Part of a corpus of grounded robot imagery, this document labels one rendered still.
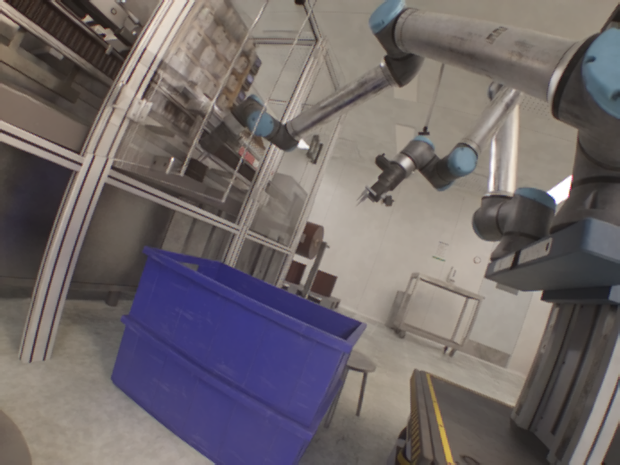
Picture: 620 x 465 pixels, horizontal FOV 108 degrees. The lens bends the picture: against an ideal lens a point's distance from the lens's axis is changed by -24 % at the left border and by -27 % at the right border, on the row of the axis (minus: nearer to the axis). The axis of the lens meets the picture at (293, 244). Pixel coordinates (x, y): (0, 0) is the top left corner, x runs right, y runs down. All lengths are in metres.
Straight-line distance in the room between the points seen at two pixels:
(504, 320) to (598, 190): 5.14
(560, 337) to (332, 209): 5.09
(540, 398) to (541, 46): 0.86
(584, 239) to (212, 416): 0.83
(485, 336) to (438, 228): 2.03
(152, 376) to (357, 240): 4.97
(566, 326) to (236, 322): 0.90
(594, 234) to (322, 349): 0.53
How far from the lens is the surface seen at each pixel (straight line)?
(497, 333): 5.73
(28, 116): 0.89
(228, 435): 0.78
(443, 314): 5.49
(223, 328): 0.71
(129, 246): 1.45
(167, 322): 0.81
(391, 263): 5.44
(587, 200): 0.67
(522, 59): 0.67
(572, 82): 0.60
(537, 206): 1.13
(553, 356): 1.04
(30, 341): 1.00
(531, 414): 1.06
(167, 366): 0.84
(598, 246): 0.61
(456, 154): 1.04
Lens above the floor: 0.55
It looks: 2 degrees up
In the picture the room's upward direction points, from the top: 21 degrees clockwise
